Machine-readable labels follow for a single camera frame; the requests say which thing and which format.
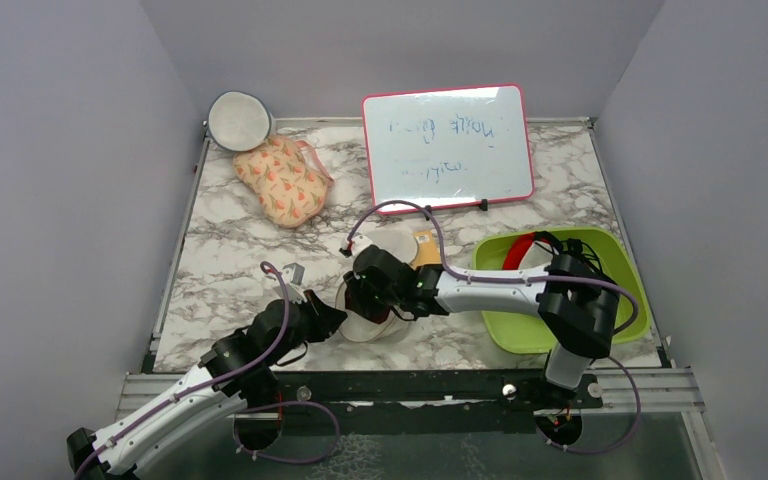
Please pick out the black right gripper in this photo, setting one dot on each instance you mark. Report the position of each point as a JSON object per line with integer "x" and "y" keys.
{"x": 352, "y": 277}

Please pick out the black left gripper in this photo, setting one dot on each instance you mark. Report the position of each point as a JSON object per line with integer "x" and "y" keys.
{"x": 325, "y": 320}

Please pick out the white bra with black straps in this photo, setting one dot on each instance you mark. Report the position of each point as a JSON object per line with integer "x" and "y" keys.
{"x": 539, "y": 254}

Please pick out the dark bra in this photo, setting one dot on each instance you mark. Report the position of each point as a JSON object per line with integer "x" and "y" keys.
{"x": 368, "y": 308}

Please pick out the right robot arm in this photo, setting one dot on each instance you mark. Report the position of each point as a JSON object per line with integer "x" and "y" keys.
{"x": 577, "y": 306}

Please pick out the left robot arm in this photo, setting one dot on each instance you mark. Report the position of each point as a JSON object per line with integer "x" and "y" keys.
{"x": 234, "y": 375}

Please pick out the peach floral bra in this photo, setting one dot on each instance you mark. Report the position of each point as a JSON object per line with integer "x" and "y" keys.
{"x": 288, "y": 178}

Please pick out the red and black bra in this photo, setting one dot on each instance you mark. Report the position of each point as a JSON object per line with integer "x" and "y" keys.
{"x": 576, "y": 248}

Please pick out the grey rimmed mesh laundry bag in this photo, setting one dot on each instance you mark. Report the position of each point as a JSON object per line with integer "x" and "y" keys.
{"x": 239, "y": 122}

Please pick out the green plastic tray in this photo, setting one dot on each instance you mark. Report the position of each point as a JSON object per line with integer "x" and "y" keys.
{"x": 523, "y": 334}

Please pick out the pink framed whiteboard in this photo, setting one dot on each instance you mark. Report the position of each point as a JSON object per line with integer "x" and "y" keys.
{"x": 448, "y": 148}

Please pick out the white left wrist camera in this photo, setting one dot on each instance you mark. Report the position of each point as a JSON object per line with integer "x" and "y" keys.
{"x": 293, "y": 273}

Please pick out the black mounting rail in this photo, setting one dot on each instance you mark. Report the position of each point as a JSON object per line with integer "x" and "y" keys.
{"x": 418, "y": 402}

